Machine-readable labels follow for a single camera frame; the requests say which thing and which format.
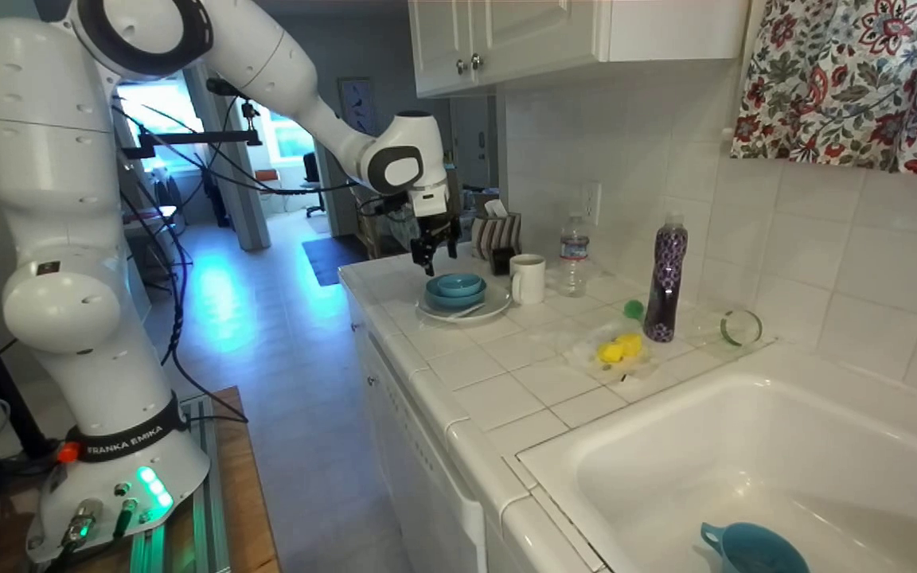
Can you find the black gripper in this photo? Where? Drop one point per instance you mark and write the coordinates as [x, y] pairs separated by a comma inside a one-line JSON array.
[[433, 227]]

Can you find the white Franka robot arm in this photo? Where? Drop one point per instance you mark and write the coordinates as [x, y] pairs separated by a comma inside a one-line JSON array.
[[56, 210]]

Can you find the blue bowl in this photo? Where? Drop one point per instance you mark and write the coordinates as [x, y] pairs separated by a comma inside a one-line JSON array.
[[457, 299]]

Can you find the white under-counter cabinet door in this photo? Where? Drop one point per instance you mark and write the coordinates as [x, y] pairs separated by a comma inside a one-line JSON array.
[[416, 464]]

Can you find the teal measuring cup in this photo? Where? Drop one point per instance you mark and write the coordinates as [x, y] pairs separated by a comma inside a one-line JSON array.
[[751, 544]]

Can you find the striped dish towel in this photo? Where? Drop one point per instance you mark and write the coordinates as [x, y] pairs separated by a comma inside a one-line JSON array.
[[498, 231]]

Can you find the grey round plate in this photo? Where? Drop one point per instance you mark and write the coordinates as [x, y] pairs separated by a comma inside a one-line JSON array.
[[492, 311]]

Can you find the white floral mug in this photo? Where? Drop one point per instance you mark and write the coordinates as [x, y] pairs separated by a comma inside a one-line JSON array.
[[526, 281]]

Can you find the dark floor rug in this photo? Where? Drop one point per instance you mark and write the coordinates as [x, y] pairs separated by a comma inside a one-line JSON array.
[[333, 257]]

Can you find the clear plastic water bottle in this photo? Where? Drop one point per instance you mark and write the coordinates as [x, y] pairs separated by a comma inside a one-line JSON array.
[[576, 257]]

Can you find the round metal cabinet knob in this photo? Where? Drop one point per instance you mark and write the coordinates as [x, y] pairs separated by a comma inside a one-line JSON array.
[[475, 60], [463, 64]]

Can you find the small green cap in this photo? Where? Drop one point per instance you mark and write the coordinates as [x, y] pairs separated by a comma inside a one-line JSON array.
[[636, 308]]

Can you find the white upper cabinet door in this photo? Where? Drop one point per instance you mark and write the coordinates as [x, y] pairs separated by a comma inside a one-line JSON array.
[[441, 35], [540, 26]]

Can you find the purple dish soap bottle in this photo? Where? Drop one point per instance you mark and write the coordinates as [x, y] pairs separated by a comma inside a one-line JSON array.
[[666, 281]]

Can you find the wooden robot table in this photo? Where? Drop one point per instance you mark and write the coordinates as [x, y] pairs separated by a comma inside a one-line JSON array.
[[246, 497]]

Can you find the clear round glass lid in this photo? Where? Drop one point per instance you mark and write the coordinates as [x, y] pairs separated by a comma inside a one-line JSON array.
[[741, 327]]

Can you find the white double sink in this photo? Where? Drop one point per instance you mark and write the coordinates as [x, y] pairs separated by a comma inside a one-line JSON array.
[[778, 464]]

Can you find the floral window curtain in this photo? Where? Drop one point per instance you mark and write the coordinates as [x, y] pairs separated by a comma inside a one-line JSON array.
[[853, 82]]

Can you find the black camera stand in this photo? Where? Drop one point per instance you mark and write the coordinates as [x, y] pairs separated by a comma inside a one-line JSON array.
[[204, 136]]

